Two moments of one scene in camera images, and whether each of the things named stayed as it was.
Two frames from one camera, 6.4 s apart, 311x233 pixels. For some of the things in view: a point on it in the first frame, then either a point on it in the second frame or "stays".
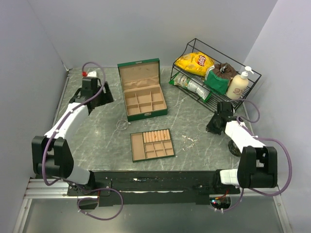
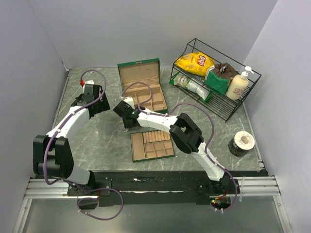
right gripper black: x=210 y=127 to x=126 y=124
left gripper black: x=107 y=97 to x=103 y=105
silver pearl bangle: x=199 y=124 to x=158 y=107
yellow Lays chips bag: x=198 y=63 stays
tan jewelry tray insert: x=151 y=145 stays
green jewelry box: x=141 y=83 stays
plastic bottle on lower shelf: x=183 y=81 stays
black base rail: x=134 y=188 stays
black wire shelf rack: x=220 y=83 stays
